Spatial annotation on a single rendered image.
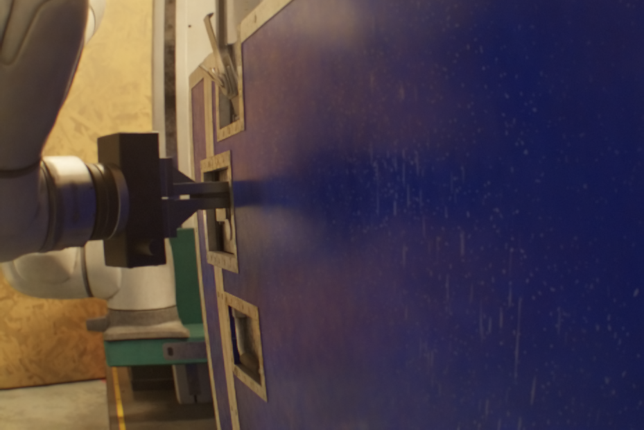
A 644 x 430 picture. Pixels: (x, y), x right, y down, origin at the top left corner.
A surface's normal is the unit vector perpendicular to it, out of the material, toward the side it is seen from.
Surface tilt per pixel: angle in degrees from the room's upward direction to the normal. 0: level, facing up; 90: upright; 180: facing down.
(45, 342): 90
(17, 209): 124
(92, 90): 90
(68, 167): 46
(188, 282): 90
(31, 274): 130
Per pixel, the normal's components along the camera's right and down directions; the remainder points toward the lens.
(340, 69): -0.94, 0.06
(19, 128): 0.50, 0.65
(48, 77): 0.72, 0.54
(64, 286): 0.18, 0.56
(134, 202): 0.73, -0.06
